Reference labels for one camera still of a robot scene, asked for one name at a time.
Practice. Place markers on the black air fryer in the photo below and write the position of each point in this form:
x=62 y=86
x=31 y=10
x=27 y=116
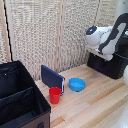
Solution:
x=111 y=65

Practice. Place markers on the dark blue book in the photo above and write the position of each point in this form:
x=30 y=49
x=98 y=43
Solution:
x=51 y=77

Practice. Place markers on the red plastic cup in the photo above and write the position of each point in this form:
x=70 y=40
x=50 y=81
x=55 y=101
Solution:
x=55 y=95

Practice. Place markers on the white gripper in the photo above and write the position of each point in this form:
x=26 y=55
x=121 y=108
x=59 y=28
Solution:
x=100 y=53

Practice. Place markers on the woven bamboo screen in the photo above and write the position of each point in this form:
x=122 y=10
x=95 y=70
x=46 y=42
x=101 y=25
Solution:
x=40 y=33

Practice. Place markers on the black fabric storage box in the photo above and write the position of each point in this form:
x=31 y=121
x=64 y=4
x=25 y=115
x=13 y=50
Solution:
x=19 y=96

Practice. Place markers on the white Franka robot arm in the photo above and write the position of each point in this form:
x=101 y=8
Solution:
x=108 y=35

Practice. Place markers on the blue plastic bowl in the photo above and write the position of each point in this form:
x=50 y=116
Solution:
x=77 y=84

